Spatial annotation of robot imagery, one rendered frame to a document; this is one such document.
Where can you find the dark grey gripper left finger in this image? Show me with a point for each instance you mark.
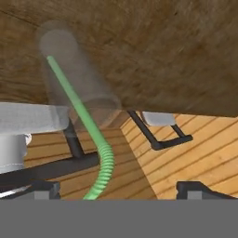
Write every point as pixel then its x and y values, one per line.
pixel 46 187

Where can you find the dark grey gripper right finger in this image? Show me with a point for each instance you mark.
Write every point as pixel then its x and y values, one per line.
pixel 189 187

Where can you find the green bendy straw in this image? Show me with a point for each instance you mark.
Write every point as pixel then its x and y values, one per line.
pixel 81 107

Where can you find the clear glass cup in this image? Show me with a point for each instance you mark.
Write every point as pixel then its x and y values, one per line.
pixel 89 93

